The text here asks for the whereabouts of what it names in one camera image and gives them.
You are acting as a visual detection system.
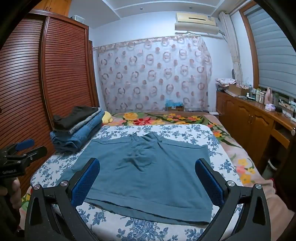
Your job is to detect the folded blue jeans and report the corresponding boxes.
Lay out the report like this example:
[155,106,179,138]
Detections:
[50,110,105,154]

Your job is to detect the row of toiletry bottles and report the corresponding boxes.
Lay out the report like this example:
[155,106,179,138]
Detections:
[246,87,281,106]

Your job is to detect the trash bin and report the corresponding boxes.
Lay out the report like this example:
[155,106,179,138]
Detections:
[264,159,281,180]

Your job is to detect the circle print sheer curtain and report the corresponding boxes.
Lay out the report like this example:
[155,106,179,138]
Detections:
[97,35,213,114]

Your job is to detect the blue item in box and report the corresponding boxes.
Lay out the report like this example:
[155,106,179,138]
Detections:
[165,99,185,112]

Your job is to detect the cardboard box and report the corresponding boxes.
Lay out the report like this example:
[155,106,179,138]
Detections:
[228,83,250,96]

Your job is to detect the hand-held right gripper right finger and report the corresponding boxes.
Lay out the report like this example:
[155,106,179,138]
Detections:
[195,158,271,241]

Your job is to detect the yellow plush toy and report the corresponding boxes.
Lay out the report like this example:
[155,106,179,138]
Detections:
[102,111,114,125]

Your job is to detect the beige side curtain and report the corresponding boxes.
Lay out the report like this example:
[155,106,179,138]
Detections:
[218,11,244,84]

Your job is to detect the brown slatted wooden wardrobe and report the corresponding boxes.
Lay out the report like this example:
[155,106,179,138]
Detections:
[0,0,100,197]

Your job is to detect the grey window blind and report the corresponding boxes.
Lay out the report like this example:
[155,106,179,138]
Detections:
[243,3,296,99]

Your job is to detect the folded dark garment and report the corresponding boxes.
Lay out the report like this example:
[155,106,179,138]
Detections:
[53,106,100,131]

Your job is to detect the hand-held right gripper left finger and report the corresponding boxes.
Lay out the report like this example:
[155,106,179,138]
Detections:
[24,158,100,241]

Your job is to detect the blue floral white blanket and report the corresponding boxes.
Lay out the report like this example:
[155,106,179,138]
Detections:
[30,124,245,241]

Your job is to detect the pink fleece clothing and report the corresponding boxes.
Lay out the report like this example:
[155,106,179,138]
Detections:
[259,178,295,241]

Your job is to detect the teal blue t-shirt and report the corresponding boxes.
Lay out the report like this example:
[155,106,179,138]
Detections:
[58,132,213,226]

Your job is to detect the colourful flower print bedspread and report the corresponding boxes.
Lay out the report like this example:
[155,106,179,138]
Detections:
[21,112,266,209]

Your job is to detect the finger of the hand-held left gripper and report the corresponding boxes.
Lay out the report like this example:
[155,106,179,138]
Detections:
[0,138,35,158]
[6,146,48,168]

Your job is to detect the stack of floral papers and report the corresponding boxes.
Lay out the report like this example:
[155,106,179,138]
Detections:
[215,77,237,90]

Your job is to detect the wooden side cabinet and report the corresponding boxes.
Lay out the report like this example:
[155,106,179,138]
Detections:
[216,89,296,173]

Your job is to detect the folded grey garment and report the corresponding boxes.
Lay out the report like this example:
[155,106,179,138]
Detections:
[68,109,102,135]

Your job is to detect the wall air conditioner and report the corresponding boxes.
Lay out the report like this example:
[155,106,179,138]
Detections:
[174,12,221,35]

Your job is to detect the person's left hand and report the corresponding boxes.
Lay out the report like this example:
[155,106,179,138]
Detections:
[0,179,22,209]

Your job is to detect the person's left forearm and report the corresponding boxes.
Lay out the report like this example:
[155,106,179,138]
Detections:
[0,197,25,238]

